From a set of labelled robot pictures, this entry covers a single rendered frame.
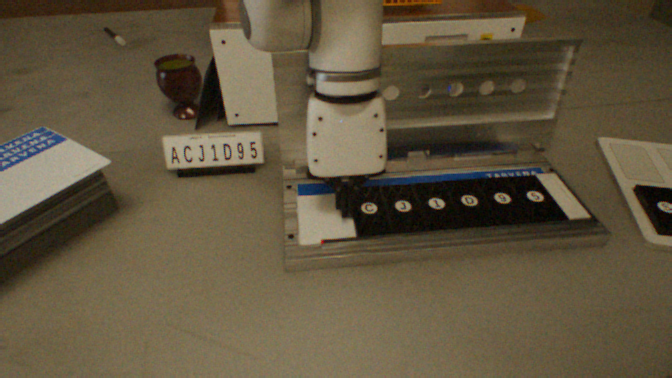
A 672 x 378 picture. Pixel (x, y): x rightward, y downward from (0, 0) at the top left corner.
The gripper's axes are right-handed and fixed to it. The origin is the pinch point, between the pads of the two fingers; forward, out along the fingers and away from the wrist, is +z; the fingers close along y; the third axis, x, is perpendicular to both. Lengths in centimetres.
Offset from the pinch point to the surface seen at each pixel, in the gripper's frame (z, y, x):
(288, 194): 1.4, -8.1, 5.5
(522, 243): 4.4, 22.8, -7.0
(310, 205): 2.1, -5.0, 3.0
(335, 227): 3.1, -1.8, -1.8
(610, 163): 1.8, 46.4, 9.3
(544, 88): -11.4, 32.1, 10.3
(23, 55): -10, -76, 71
